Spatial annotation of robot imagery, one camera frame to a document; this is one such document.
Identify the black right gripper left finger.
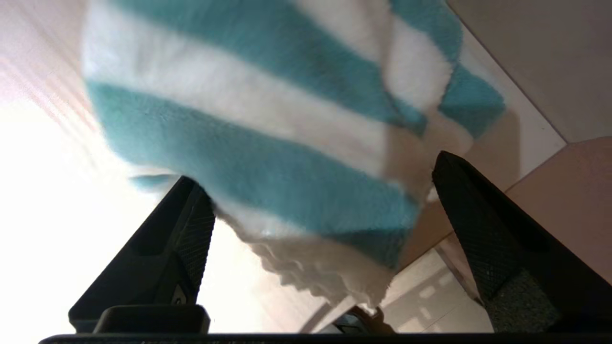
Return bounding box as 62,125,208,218
68,176,217,334

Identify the teal white striped towel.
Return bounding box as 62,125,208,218
81,0,507,309

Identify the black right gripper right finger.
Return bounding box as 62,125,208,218
432,150,612,334

